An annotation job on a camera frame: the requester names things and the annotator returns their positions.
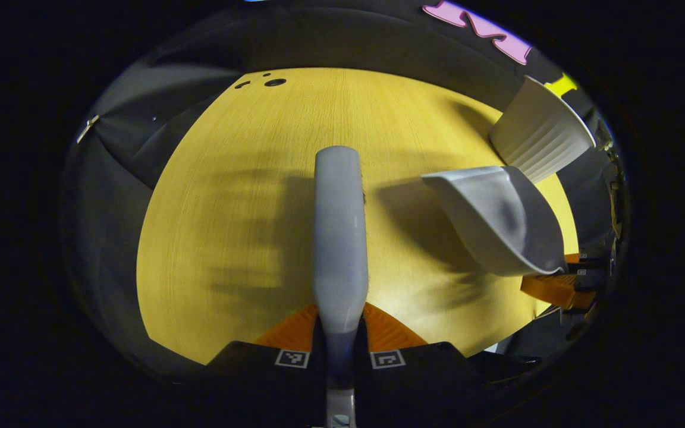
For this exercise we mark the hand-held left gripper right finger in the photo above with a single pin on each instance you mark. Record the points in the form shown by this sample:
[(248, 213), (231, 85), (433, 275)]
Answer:
[(420, 374)]

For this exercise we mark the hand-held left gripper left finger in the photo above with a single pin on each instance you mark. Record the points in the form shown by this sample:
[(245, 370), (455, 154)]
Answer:
[(259, 374)]

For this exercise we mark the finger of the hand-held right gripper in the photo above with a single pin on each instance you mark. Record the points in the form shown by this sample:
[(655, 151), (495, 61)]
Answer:
[(589, 261), (556, 290)]

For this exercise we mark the grey dustpan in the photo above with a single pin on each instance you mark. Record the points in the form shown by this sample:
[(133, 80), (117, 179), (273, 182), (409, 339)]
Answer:
[(497, 220)]

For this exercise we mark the white ribbed garbage bin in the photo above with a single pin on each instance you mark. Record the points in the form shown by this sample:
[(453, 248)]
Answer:
[(539, 137)]

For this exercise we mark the small grey broom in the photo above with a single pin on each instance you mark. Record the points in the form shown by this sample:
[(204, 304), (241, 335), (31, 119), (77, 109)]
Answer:
[(340, 238)]

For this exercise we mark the silver metal clip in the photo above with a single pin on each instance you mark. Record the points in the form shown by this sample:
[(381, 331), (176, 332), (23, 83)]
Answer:
[(88, 128)]

